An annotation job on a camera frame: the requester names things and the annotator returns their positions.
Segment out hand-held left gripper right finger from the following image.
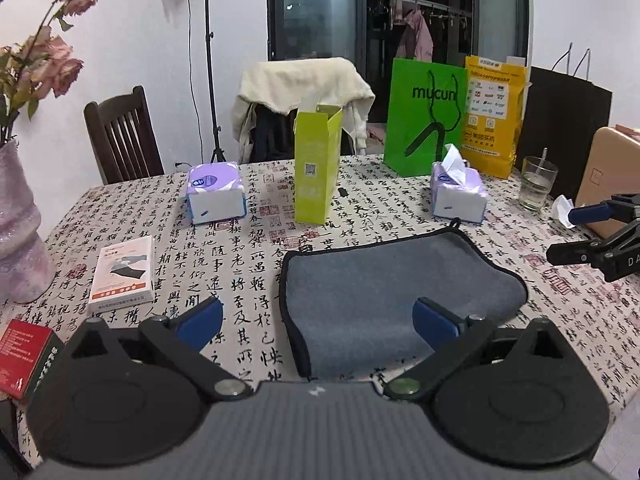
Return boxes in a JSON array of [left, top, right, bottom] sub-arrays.
[[382, 297, 582, 404]]

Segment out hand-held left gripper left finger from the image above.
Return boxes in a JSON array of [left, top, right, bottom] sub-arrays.
[[65, 296, 254, 404]]

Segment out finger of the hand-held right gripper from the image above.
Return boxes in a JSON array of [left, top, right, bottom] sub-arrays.
[[545, 219, 640, 267], [569, 193, 640, 226]]

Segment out grey towel with black trim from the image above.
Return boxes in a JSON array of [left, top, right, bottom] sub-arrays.
[[277, 216, 530, 382]]

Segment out crumpled white tissue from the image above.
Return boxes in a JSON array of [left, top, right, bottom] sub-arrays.
[[551, 194, 577, 229]]

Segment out beige hard case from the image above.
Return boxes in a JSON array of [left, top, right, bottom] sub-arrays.
[[575, 125, 640, 242]]

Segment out glass cup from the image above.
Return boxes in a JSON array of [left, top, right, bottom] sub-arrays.
[[518, 148, 560, 213]]

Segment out calligraphy printed tablecloth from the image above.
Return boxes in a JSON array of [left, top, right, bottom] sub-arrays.
[[0, 152, 640, 467]]

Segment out white and orange box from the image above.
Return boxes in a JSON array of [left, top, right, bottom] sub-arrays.
[[87, 234, 155, 317]]

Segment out black paper bag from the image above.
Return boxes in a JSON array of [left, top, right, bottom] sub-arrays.
[[514, 42, 614, 187]]

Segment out purple tissue pack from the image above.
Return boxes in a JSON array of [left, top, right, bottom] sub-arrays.
[[187, 161, 247, 225], [430, 143, 489, 225]]

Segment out yellow paper bag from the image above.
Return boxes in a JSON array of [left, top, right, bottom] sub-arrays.
[[459, 54, 533, 181]]

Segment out red box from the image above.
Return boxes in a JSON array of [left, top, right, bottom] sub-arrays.
[[0, 318, 65, 401]]

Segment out green paper bag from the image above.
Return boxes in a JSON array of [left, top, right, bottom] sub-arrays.
[[383, 57, 470, 179]]

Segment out yellow-green open carton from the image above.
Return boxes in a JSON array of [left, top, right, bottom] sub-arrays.
[[293, 94, 345, 225]]

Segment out dark wooden chair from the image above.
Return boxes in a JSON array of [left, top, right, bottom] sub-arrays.
[[83, 85, 165, 185]]

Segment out pink glitter vase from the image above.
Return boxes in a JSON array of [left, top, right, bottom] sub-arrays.
[[0, 138, 55, 304]]

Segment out hanging pink garment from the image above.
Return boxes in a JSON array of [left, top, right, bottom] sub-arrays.
[[395, 8, 434, 62]]

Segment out chair with cream cloth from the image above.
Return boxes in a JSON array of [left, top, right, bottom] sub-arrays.
[[231, 57, 376, 165]]

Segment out black floor lamp stand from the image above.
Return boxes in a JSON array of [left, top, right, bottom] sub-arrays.
[[179, 0, 227, 164]]

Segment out dried pink roses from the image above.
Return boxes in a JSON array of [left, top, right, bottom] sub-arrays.
[[0, 0, 99, 147]]

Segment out dark framed glass door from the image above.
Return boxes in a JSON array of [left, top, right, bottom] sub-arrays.
[[266, 0, 532, 126]]

